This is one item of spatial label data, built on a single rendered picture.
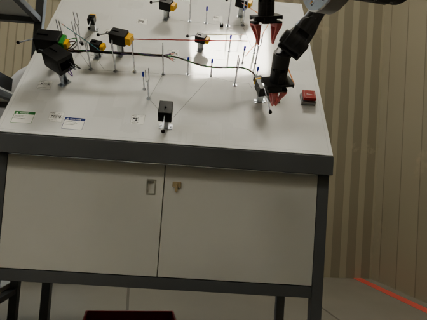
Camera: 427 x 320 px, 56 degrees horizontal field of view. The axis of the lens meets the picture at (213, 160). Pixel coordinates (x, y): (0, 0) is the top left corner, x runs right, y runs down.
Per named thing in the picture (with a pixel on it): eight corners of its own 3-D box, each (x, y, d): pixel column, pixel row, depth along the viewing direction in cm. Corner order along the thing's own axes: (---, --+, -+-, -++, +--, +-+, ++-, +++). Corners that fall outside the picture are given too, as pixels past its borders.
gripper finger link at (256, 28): (249, 44, 146) (249, 16, 142) (267, 42, 148) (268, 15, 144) (255, 47, 141) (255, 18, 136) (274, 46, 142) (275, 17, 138)
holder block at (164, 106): (156, 145, 140) (155, 125, 132) (160, 120, 148) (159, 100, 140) (169, 146, 140) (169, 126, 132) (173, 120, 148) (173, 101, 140)
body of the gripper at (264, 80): (259, 81, 140) (262, 62, 136) (287, 79, 142) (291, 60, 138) (265, 91, 136) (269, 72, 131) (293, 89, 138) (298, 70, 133)
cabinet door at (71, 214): (156, 277, 141) (164, 164, 143) (-3, 267, 139) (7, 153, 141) (157, 275, 143) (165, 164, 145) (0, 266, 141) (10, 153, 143)
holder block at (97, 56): (85, 50, 170) (82, 35, 164) (105, 54, 169) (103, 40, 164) (80, 56, 167) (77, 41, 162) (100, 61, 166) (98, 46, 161)
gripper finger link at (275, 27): (256, 43, 147) (257, 16, 143) (274, 41, 148) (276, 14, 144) (262, 46, 141) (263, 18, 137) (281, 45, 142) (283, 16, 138)
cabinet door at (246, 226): (312, 286, 143) (318, 175, 145) (157, 277, 141) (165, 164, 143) (310, 284, 146) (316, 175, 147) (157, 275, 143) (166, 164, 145)
